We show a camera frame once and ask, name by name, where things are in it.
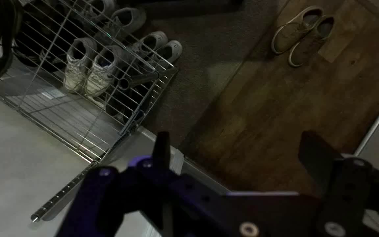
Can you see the white high-top sneaker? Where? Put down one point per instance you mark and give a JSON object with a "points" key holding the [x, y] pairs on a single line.
{"points": [[76, 66], [100, 73]]}

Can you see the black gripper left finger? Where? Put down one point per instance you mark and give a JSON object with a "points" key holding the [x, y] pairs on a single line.
{"points": [[160, 152]]}

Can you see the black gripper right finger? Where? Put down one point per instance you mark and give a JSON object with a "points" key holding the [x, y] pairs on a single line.
{"points": [[317, 158]]}

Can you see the grey low sneaker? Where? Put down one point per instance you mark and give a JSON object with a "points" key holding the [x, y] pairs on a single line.
{"points": [[150, 41], [169, 51]]}

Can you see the grey slip-on shoe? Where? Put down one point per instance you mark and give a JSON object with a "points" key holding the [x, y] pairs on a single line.
{"points": [[130, 20]]}

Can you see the tan suede shoe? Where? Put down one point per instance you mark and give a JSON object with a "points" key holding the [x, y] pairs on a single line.
{"points": [[294, 29], [311, 41]]}

